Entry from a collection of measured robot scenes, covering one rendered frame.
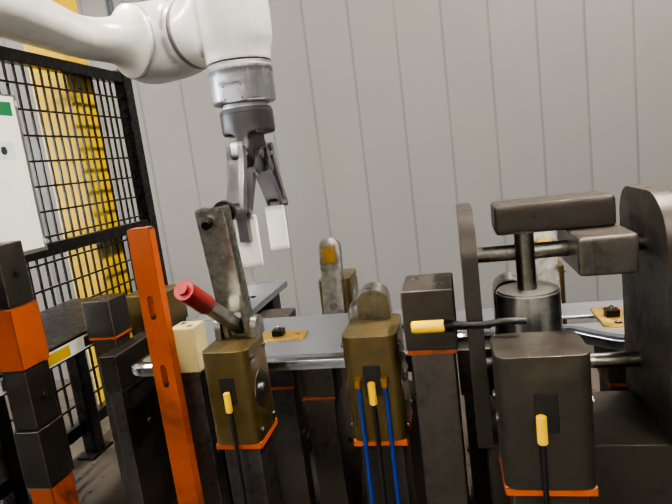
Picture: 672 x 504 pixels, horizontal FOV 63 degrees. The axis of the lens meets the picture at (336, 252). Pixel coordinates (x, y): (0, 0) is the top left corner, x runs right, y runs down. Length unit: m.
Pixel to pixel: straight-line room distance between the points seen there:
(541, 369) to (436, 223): 2.15
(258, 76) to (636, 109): 2.21
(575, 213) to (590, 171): 2.16
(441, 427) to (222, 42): 0.54
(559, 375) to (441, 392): 0.14
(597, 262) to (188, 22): 0.59
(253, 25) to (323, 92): 1.81
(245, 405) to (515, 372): 0.33
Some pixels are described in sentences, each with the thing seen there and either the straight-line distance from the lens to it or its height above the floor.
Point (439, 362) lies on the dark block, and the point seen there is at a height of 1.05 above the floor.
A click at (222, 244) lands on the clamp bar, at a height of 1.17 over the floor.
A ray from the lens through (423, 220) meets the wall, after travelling 2.58.
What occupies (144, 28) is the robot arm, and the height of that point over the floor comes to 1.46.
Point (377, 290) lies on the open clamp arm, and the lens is 0.61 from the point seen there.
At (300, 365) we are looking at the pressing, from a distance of 0.73.
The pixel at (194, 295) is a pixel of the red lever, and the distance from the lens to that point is 0.58.
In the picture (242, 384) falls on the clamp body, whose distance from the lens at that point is 0.66.
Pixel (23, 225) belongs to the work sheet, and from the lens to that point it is 1.23.
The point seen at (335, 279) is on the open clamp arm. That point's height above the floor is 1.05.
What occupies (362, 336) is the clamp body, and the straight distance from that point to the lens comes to 0.57.
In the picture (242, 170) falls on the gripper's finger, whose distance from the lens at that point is 0.73.
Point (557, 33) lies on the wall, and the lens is 2.72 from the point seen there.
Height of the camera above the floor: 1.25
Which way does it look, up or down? 9 degrees down
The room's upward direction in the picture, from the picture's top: 7 degrees counter-clockwise
